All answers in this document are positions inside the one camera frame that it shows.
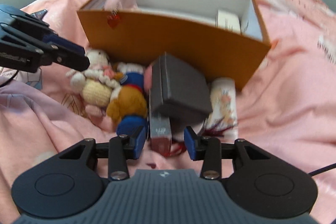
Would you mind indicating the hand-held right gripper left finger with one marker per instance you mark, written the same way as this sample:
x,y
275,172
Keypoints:
x,y
139,142

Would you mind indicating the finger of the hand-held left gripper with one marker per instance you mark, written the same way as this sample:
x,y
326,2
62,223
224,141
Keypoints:
x,y
76,62
65,44

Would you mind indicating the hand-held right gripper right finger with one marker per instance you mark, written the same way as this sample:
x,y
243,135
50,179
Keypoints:
x,y
190,145

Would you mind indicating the small silver red box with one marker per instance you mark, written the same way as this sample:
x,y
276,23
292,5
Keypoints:
x,y
160,132

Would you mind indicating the white pink crochet bunny doll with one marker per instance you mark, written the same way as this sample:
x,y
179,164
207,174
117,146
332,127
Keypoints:
x,y
95,88

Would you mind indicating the brown bear doll blue clothes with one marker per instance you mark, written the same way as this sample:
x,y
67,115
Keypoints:
x,y
128,103

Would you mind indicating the orange cardboard box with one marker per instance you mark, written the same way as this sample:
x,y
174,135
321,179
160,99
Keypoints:
x,y
170,37

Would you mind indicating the long white box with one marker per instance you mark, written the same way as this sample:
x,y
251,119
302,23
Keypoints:
x,y
228,20

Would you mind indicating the red tassel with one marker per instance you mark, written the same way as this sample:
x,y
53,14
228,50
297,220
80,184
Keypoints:
x,y
216,129

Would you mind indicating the dark patterned object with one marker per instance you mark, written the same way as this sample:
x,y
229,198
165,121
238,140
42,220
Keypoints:
x,y
39,14

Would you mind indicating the black square box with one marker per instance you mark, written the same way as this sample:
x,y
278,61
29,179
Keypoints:
x,y
178,87

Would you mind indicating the pink plush ball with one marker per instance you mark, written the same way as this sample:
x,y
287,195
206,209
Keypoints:
x,y
148,77

